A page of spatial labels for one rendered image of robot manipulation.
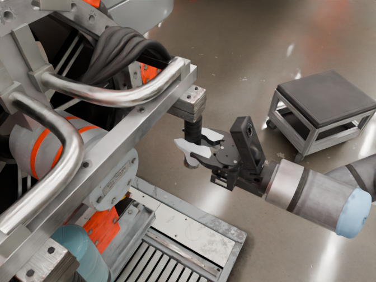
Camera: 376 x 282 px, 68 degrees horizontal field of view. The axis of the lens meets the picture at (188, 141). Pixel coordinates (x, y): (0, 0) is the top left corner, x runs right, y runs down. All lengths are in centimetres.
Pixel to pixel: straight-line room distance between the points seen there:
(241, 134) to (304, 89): 118
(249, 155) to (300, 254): 97
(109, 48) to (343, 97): 138
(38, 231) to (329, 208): 44
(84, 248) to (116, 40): 39
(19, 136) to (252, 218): 113
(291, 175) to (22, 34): 48
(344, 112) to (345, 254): 67
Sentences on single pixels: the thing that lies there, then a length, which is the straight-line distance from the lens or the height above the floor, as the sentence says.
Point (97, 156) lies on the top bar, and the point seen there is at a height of 98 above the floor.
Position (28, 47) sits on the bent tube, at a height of 105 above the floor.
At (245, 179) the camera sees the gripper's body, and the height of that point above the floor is 79.
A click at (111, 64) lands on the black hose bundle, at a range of 48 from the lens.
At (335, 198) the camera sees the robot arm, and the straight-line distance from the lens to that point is 54.
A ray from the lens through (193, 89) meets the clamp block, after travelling 52.
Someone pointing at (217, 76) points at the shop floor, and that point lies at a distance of 221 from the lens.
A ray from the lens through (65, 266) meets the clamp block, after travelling 38.
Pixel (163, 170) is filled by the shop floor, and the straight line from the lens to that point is 157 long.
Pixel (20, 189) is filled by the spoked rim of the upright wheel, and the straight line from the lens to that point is 74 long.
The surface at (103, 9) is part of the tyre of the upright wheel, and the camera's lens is 71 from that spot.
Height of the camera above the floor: 126
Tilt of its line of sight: 48 degrees down
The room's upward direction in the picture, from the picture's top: straight up
